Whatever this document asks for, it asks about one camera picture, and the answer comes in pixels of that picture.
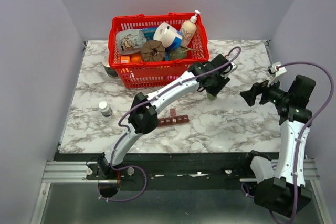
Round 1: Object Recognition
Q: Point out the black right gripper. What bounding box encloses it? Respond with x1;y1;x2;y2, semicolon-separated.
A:
240;74;292;107

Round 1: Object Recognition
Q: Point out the green pill bottle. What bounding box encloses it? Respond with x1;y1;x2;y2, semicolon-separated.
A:
207;93;217;101

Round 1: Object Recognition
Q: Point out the brown weekly pill organizer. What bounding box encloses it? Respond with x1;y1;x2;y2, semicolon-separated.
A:
158;108;190;127

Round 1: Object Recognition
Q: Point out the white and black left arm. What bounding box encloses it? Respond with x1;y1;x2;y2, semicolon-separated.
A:
96;54;237;179

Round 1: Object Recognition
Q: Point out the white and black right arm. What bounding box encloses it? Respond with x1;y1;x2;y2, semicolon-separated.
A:
240;75;316;218

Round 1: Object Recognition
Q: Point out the green round vegetable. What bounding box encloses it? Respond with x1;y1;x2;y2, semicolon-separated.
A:
168;47;187;61

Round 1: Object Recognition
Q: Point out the white pump lotion bottle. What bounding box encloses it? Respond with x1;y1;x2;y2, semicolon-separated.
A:
180;10;201;48

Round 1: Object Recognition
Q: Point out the white toilet paper roll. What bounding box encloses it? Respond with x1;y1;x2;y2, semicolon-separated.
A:
153;22;183;51

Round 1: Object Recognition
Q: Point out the brown round paper package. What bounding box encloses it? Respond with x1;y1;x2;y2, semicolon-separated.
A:
141;40;165;62

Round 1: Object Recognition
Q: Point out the red plastic shopping basket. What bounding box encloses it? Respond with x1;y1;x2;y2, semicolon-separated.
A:
108;13;209;88

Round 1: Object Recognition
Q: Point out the blue package in basket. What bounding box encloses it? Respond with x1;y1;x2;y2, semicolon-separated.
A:
141;27;157;40

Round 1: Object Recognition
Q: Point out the orange fruit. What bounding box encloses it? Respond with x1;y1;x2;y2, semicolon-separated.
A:
130;53;142;63

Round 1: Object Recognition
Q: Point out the small orange box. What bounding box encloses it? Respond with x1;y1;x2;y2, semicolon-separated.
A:
120;55;131;64

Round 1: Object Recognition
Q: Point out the grey cartoon snack bag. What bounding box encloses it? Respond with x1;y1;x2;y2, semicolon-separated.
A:
115;29;147;55

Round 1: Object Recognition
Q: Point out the white dark cup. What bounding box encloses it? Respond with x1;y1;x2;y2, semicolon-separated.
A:
102;55;118;78

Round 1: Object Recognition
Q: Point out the small white-capped bottle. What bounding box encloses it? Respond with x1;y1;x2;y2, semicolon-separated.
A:
98;101;113;117

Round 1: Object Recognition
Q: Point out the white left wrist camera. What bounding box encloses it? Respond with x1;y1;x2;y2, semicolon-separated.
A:
224;62;237;76

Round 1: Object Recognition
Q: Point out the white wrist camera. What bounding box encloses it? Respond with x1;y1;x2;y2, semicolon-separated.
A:
267;62;287;87
224;62;237;76

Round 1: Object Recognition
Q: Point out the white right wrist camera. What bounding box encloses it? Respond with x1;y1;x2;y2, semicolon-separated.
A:
267;62;287;87

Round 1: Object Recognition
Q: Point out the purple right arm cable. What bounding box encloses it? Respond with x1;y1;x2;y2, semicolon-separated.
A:
241;61;335;224

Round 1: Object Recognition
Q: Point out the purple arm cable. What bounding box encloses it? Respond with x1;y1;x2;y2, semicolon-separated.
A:
241;61;335;224
98;46;242;202

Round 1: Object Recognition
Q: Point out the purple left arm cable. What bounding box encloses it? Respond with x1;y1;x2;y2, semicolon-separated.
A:
98;46;242;202

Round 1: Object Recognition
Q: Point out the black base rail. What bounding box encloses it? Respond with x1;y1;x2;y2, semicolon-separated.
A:
86;152;263;191

